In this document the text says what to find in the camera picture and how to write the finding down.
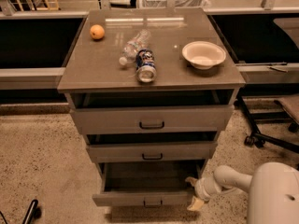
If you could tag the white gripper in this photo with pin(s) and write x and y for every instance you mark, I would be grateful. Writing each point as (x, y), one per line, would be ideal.
(201, 188)

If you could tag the grey bottom drawer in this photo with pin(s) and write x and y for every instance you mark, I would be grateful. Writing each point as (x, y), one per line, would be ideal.
(147, 183)

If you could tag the grey drawer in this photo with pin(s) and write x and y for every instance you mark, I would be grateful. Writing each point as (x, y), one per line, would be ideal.
(170, 119)
(147, 183)
(151, 152)

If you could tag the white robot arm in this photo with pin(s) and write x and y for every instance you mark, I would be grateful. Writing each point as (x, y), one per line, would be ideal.
(273, 191)

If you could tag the grey middle drawer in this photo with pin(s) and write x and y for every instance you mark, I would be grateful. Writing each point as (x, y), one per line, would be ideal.
(151, 152)

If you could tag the grey top drawer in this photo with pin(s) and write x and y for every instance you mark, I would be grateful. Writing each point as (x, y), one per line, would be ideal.
(170, 119)

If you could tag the grey drawer cabinet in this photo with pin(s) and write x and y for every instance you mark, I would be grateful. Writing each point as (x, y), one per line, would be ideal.
(94, 77)

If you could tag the blue soda can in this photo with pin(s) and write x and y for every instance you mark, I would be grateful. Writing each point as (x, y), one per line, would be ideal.
(145, 66)

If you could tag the white paper bowl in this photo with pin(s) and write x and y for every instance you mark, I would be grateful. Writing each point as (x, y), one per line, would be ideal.
(203, 55)

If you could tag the black chair leg with caster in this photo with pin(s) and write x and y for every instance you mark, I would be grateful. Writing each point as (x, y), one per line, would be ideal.
(33, 212)

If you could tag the clear plastic water bottle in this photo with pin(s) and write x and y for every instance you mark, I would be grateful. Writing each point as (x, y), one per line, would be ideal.
(133, 46)

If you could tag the orange fruit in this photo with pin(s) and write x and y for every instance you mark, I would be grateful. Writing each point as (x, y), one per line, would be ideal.
(97, 32)

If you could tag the wire mesh basket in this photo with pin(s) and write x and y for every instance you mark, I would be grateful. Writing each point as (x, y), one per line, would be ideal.
(172, 3)

